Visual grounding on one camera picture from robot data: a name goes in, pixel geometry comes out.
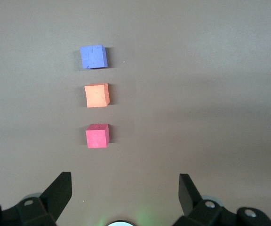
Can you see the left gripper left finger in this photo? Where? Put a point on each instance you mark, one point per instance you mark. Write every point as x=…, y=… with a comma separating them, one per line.
x=53, y=200

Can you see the orange foam block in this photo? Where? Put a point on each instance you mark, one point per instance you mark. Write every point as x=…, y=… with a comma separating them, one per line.
x=96, y=95

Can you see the red foam block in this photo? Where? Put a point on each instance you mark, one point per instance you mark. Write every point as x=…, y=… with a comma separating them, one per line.
x=97, y=137

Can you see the purple foam block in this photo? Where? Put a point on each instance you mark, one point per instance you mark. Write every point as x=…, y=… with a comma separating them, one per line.
x=93, y=57

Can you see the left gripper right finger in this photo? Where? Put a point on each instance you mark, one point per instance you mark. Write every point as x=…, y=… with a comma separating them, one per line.
x=196, y=209

